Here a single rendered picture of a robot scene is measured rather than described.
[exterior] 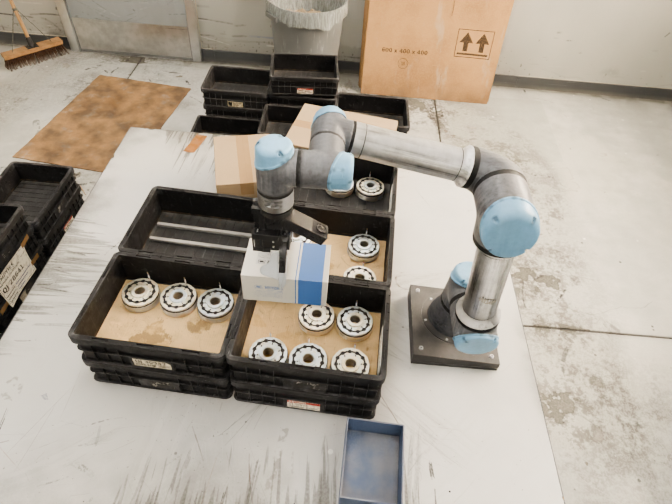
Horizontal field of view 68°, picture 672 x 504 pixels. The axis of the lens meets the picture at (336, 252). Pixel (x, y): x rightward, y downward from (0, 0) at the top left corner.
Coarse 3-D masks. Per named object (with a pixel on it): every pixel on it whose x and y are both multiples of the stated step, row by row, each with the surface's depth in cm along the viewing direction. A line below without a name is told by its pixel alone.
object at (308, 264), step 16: (256, 256) 119; (288, 256) 120; (304, 256) 120; (320, 256) 120; (256, 272) 116; (288, 272) 116; (304, 272) 116; (320, 272) 117; (256, 288) 118; (272, 288) 118; (288, 288) 117; (304, 288) 117; (320, 288) 116; (320, 304) 121
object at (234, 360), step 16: (368, 288) 141; (384, 288) 141; (240, 320) 131; (384, 320) 133; (384, 336) 130; (384, 352) 128; (256, 368) 124; (272, 368) 123; (288, 368) 122; (304, 368) 122; (320, 368) 123; (384, 368) 124
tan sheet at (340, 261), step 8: (328, 240) 167; (336, 240) 167; (344, 240) 167; (336, 248) 164; (344, 248) 164; (384, 248) 166; (336, 256) 162; (344, 256) 162; (384, 256) 163; (336, 264) 159; (344, 264) 160; (352, 264) 160; (360, 264) 160; (368, 264) 160; (376, 264) 160; (336, 272) 157; (344, 272) 157; (376, 272) 158
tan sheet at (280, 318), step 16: (256, 304) 147; (272, 304) 147; (288, 304) 148; (256, 320) 143; (272, 320) 143; (288, 320) 144; (256, 336) 139; (272, 336) 140; (288, 336) 140; (304, 336) 140; (320, 336) 141; (336, 336) 141; (288, 352) 137; (336, 352) 137; (368, 352) 138
